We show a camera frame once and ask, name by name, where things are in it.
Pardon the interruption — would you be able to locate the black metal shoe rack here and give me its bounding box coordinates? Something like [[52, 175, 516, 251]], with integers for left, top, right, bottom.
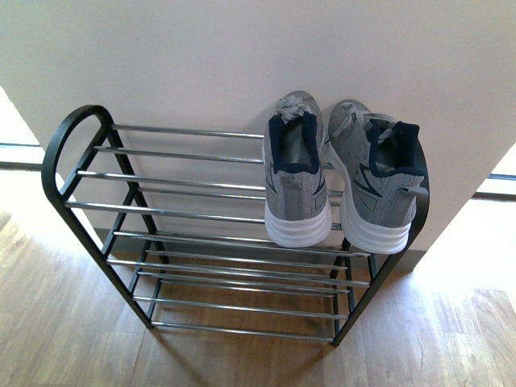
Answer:
[[41, 105, 410, 345]]

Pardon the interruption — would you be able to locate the left window with dark frame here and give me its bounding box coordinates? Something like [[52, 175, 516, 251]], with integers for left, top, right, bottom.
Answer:
[[1, 88, 44, 170]]

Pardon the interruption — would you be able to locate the window with dark frame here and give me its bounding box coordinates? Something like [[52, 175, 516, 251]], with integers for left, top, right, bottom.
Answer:
[[1, 88, 44, 170], [472, 147, 515, 202]]

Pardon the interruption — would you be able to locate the grey knit sneaker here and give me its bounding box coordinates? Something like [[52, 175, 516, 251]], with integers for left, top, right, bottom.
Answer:
[[262, 90, 332, 248], [325, 99, 428, 255]]

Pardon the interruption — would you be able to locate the right window with dark frame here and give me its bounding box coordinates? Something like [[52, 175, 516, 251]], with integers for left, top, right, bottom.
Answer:
[[472, 147, 515, 202]]

